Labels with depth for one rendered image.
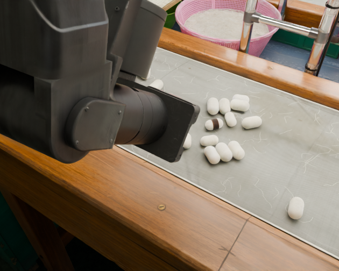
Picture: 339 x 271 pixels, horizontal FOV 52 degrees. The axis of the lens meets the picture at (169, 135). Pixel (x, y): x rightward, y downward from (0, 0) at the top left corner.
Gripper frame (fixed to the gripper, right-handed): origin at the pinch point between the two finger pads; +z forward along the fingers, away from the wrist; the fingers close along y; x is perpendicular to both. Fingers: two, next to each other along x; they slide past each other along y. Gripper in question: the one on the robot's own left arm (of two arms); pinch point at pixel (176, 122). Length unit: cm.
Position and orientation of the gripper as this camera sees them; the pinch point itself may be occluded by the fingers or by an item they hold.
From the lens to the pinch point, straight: 46.1
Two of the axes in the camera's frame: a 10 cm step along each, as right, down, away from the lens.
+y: -8.4, -3.8, 3.8
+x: -3.6, 9.2, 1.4
